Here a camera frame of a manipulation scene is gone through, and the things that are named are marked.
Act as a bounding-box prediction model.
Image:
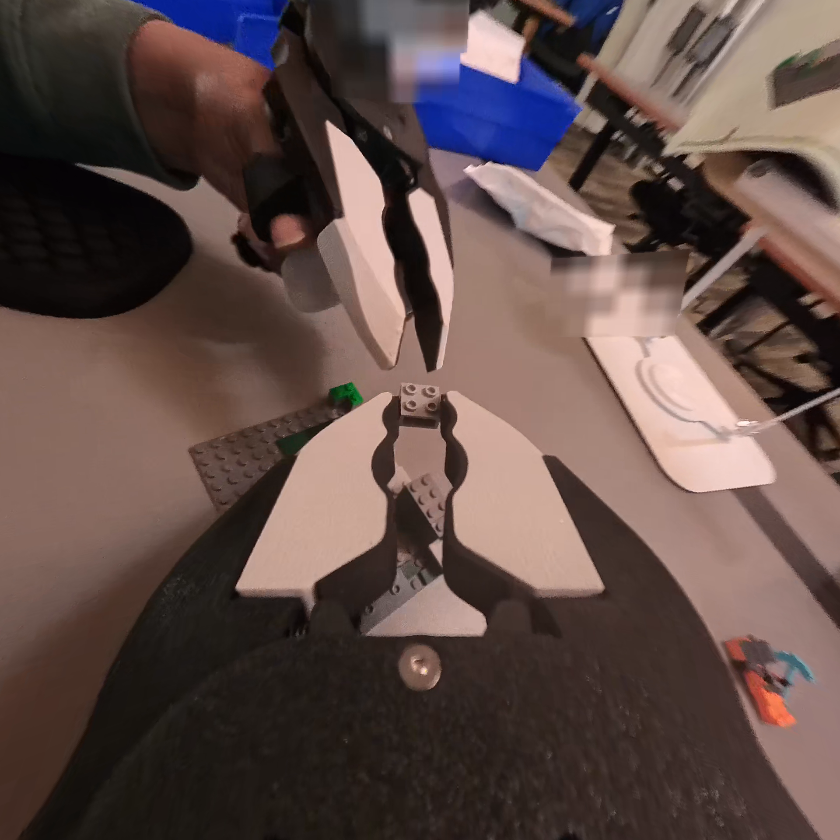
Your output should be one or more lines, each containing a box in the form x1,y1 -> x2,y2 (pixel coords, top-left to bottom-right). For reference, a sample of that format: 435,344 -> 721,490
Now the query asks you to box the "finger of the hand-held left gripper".
282,120 -> 409,370
382,177 -> 455,374

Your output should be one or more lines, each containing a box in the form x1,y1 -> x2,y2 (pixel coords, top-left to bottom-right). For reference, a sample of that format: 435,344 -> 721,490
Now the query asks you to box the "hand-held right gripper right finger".
441,392 -> 605,621

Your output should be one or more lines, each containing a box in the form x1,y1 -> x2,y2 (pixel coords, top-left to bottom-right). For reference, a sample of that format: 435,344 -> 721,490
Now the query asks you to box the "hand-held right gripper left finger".
235,392 -> 401,621

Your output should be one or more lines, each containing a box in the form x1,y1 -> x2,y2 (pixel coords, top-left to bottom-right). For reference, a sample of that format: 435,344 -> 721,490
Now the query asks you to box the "grey baseplate brick build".
189,382 -> 454,636

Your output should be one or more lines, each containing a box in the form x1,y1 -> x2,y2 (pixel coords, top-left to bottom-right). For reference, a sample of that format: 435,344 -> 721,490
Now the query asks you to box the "small grey brick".
399,382 -> 442,427

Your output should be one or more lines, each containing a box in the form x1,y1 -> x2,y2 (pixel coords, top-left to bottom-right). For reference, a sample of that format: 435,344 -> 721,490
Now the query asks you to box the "pale green instruction booklet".
594,0 -> 840,158

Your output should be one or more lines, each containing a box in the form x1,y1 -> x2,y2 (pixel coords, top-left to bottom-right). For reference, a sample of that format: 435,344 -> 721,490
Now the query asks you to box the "person's left forearm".
0,0 -> 198,191

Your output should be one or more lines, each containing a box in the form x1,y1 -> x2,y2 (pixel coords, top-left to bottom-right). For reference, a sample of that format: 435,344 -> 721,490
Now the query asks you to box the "grey desk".
0,147 -> 840,840

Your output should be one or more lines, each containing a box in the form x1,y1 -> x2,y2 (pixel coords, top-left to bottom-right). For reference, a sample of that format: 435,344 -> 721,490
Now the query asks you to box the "wooden background desk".
508,0 -> 697,191

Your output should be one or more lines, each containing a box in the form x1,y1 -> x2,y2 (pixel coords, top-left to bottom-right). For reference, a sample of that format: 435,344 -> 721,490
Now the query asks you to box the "person's left hand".
128,23 -> 311,252

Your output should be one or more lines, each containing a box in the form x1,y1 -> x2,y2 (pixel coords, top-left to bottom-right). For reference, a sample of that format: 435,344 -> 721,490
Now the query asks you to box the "blue plastic bin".
131,0 -> 290,70
413,59 -> 581,172

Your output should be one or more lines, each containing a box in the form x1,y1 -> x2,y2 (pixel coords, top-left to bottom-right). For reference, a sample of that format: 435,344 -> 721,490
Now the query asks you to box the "white printed paper bag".
464,162 -> 614,257

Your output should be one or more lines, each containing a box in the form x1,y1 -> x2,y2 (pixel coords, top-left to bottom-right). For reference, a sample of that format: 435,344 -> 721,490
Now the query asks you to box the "white and wood book stand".
584,144 -> 840,493

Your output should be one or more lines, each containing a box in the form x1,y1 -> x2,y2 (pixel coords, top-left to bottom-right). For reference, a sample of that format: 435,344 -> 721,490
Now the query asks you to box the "white crumpled paper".
459,12 -> 526,83

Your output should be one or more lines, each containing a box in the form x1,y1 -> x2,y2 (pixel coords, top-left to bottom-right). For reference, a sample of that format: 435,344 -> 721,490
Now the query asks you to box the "black padded armrest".
0,154 -> 194,319

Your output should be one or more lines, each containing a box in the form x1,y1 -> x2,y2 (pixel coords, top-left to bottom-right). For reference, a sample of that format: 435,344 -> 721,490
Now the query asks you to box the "orange toy brick figure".
725,635 -> 815,726

